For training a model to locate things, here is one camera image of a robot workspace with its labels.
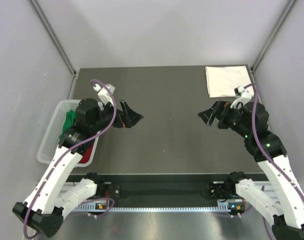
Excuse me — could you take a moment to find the white plastic laundry basket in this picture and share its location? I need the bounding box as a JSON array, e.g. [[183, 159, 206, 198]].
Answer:
[[36, 99, 100, 168]]

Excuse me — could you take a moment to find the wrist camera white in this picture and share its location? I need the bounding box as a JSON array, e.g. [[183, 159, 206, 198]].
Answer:
[[93, 83, 116, 106], [230, 84, 254, 109]]

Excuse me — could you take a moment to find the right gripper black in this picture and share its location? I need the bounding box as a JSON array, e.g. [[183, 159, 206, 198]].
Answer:
[[198, 99, 252, 138]]

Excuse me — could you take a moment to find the grey slotted cable duct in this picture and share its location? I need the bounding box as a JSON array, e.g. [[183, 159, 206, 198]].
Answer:
[[73, 199, 246, 213]]

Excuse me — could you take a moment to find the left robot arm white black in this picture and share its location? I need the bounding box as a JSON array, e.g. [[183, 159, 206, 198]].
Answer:
[[12, 98, 143, 238]]

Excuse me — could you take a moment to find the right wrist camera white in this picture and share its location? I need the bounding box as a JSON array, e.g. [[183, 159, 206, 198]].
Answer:
[[230, 84, 254, 109]]

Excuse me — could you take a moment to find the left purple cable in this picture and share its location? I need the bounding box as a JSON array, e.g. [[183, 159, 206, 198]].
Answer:
[[23, 79, 118, 240]]

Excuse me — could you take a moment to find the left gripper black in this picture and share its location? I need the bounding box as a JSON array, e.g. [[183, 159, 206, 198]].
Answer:
[[90, 99, 143, 133]]

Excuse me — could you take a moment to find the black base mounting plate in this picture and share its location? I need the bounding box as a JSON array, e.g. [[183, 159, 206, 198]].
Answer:
[[66, 173, 248, 208]]

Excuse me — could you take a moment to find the red t shirt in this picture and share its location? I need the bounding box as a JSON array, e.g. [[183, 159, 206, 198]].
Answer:
[[77, 142, 97, 168]]

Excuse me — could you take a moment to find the white t shirt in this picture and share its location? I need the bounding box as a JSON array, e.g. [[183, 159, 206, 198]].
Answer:
[[204, 65, 252, 98]]

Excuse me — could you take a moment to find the green t shirt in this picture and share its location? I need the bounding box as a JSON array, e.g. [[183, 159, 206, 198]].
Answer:
[[59, 109, 76, 140]]

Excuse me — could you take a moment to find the right aluminium frame post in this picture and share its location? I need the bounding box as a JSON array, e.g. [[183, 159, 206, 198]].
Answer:
[[250, 0, 299, 73]]

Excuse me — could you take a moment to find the left aluminium frame post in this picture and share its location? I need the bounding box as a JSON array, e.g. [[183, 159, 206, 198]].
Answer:
[[27, 0, 77, 76]]

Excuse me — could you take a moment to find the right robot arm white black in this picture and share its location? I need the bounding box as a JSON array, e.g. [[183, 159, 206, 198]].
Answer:
[[198, 100, 304, 240]]

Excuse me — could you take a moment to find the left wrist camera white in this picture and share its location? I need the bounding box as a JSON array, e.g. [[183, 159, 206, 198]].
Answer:
[[93, 83, 116, 106]]

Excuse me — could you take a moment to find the aluminium frame post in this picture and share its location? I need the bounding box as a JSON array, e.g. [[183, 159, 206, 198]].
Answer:
[[250, 0, 299, 73], [27, 0, 77, 76]]

